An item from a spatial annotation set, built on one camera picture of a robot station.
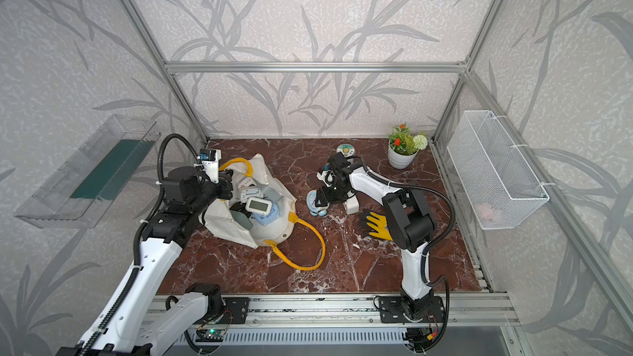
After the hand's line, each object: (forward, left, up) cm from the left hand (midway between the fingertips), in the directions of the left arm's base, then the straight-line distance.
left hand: (231, 170), depth 74 cm
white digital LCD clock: (-1, -4, -20) cm, 20 cm away
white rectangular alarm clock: (0, -38, -21) cm, 43 cm away
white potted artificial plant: (+23, -60, -13) cm, 66 cm away
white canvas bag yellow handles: (0, -5, -1) cm, 5 cm away
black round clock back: (+4, +1, -19) cm, 19 cm away
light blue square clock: (-4, -8, -25) cm, 27 cm away
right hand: (+3, -27, -22) cm, 35 cm away
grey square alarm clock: (-8, -1, -16) cm, 18 cm away
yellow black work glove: (-5, -45, -25) cm, 52 cm away
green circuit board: (-39, +5, -30) cm, 49 cm away
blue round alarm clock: (+2, -23, -23) cm, 33 cm away
